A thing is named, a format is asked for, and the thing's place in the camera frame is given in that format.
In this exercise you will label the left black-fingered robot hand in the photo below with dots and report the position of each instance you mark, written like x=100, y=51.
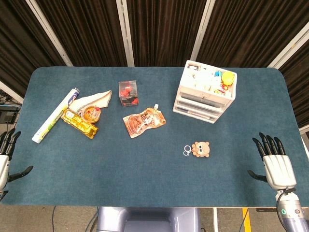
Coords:
x=4, y=169

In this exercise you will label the right black-fingered robot hand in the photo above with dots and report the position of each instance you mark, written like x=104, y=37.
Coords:
x=280, y=171

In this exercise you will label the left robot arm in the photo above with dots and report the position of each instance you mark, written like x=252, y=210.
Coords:
x=2, y=195

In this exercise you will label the purple robot base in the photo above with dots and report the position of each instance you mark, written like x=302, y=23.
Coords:
x=144, y=220

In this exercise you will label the black equipment box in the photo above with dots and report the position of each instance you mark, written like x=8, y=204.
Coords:
x=8, y=116

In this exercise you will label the white drawer organizer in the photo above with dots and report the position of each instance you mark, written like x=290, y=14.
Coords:
x=200, y=96

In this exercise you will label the clear box red toy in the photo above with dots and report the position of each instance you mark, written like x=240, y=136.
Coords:
x=128, y=93

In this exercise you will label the white green tube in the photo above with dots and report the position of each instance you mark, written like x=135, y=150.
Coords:
x=55, y=116

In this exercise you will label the gold snack package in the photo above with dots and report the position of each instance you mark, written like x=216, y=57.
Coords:
x=79, y=124

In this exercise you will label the round cup orange lid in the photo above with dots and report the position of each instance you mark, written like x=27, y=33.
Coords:
x=91, y=113

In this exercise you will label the yellow round ball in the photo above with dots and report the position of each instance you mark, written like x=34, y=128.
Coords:
x=228, y=77

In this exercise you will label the beige folded cloth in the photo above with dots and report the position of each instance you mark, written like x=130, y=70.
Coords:
x=96, y=99

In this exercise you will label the small blue item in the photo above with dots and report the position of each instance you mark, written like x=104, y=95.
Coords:
x=218, y=73

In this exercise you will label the blue felt table mat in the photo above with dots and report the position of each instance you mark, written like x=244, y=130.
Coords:
x=144, y=174

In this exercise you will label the orange spout pouch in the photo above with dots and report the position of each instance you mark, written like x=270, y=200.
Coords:
x=143, y=122

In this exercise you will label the white frame post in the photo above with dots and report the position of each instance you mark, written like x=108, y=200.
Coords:
x=206, y=31
x=49, y=33
x=289, y=49
x=125, y=31
x=10, y=91

